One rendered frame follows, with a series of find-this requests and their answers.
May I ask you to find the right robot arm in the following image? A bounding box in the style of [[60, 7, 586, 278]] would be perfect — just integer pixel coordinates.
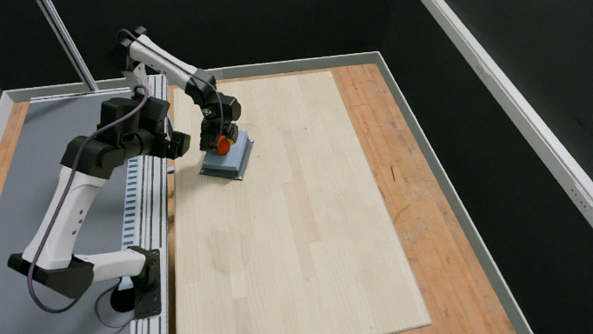
[[7, 94, 170, 319]]

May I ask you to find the orange-red peg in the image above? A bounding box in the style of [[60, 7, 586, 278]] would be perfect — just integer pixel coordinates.
[[216, 136, 230, 156]]

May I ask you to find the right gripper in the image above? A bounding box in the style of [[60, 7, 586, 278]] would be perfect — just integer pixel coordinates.
[[133, 128, 191, 160]]

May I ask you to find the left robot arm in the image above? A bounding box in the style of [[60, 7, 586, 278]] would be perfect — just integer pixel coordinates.
[[107, 26, 242, 152]]

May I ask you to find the light blue flat plate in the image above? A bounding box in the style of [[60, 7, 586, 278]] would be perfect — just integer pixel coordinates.
[[202, 130, 248, 170]]

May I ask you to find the grey slotted metal rail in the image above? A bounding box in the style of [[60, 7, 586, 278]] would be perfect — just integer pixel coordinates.
[[143, 76, 169, 334]]

